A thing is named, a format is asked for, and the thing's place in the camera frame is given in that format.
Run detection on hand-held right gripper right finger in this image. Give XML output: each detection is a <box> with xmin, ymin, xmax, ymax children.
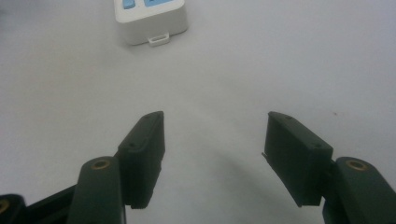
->
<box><xmin>262</xmin><ymin>111</ymin><xmax>396</xmax><ymax>224</ymax></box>

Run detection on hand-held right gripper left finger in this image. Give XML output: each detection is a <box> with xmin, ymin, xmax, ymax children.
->
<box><xmin>65</xmin><ymin>110</ymin><xmax>166</xmax><ymax>224</ymax></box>

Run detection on white power strip blue sockets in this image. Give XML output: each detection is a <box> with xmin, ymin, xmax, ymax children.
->
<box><xmin>113</xmin><ymin>0</ymin><xmax>190</xmax><ymax>48</ymax></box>

